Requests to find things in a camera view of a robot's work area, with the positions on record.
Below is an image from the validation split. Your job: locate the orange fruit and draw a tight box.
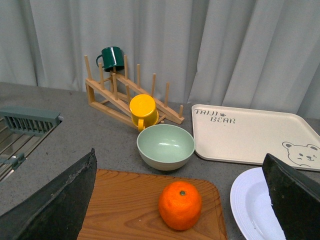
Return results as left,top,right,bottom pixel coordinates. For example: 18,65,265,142
158,181,202,231

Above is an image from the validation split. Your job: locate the white round plate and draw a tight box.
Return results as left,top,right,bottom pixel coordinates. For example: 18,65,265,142
230,167,286,240

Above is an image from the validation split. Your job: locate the yellow mug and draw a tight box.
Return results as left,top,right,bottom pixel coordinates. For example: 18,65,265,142
129,94,159,132

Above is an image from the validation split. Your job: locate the light green bowl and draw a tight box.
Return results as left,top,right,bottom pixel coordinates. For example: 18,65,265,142
136,124,195,171

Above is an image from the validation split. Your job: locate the wooden dish rack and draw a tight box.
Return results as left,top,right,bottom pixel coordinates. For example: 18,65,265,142
84,55,185,129

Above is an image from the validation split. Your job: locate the cream bear tray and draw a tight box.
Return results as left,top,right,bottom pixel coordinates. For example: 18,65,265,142
191,104,320,171

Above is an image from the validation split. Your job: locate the dark green mug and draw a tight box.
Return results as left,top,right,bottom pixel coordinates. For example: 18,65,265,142
96,46,125,72

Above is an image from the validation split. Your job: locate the wooden cutting board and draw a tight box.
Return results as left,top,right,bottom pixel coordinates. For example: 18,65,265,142
77,169,228,240

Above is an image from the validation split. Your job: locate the grey-green sink drainer rack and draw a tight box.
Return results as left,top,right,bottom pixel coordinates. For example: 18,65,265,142
0,106,62,182

